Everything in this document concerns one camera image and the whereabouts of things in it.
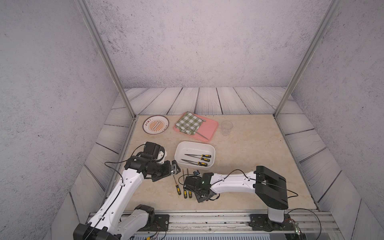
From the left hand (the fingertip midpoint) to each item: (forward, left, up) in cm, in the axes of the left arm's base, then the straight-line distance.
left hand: (175, 172), depth 75 cm
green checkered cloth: (+45, -5, -13) cm, 47 cm away
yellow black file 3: (-10, -5, +4) cm, 12 cm away
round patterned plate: (+45, +20, -14) cm, 51 cm away
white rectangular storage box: (+17, -10, -14) cm, 24 cm away
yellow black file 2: (+12, -10, -14) cm, 21 cm away
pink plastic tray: (+39, -19, -14) cm, 45 cm away
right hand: (-8, -14, -14) cm, 21 cm away
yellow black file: (+16, -18, -13) cm, 28 cm away
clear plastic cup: (+40, -33, -12) cm, 53 cm away
